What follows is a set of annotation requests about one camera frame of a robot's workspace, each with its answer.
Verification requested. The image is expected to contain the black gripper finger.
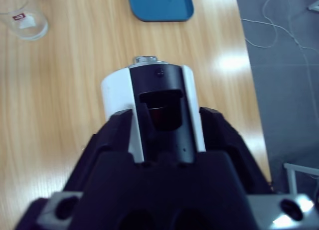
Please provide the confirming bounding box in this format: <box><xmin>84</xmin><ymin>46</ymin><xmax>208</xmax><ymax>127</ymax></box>
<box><xmin>62</xmin><ymin>108</ymin><xmax>136</xmax><ymax>194</ymax></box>
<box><xmin>198</xmin><ymin>106</ymin><xmax>273</xmax><ymax>195</ymax></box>

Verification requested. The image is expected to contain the white capsule coffee machine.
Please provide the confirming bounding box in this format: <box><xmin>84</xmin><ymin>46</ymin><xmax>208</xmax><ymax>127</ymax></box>
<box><xmin>101</xmin><ymin>55</ymin><xmax>207</xmax><ymax>165</ymax></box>

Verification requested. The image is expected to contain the red coffee capsule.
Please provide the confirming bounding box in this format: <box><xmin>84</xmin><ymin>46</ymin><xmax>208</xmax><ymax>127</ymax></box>
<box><xmin>149</xmin><ymin>109</ymin><xmax>167</xmax><ymax>123</ymax></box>

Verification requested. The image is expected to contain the clear glass cup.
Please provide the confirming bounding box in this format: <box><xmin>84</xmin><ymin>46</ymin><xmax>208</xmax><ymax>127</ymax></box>
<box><xmin>0</xmin><ymin>0</ymin><xmax>49</xmax><ymax>42</ymax></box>

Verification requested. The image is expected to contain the blue plastic tray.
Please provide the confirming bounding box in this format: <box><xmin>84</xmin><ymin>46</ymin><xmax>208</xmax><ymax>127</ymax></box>
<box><xmin>127</xmin><ymin>0</ymin><xmax>194</xmax><ymax>23</ymax></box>

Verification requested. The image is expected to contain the white metal frame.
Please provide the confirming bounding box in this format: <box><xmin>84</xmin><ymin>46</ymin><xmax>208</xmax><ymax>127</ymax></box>
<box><xmin>284</xmin><ymin>162</ymin><xmax>319</xmax><ymax>196</ymax></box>

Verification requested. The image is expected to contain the white floor cable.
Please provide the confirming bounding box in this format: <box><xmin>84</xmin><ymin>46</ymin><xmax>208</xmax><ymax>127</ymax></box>
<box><xmin>240</xmin><ymin>0</ymin><xmax>319</xmax><ymax>75</ymax></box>

